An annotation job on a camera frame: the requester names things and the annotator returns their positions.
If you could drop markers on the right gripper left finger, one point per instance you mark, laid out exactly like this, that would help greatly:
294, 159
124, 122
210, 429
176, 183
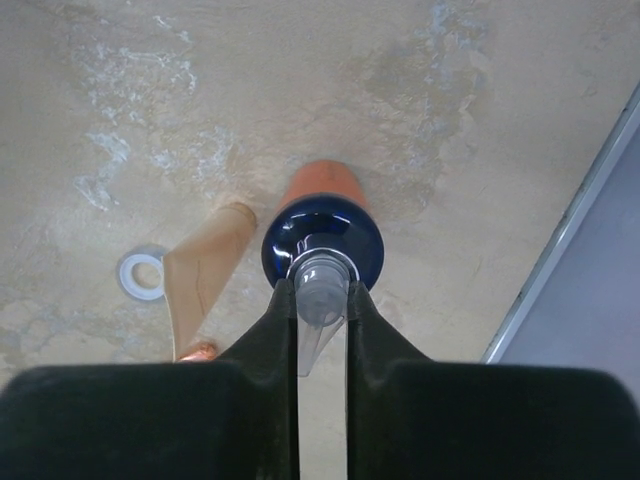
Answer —
235, 417

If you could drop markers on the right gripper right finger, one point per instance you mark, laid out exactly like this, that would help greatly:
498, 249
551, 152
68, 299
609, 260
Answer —
411, 417

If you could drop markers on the beige tube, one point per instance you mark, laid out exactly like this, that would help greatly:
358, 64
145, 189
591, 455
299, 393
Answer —
196, 271

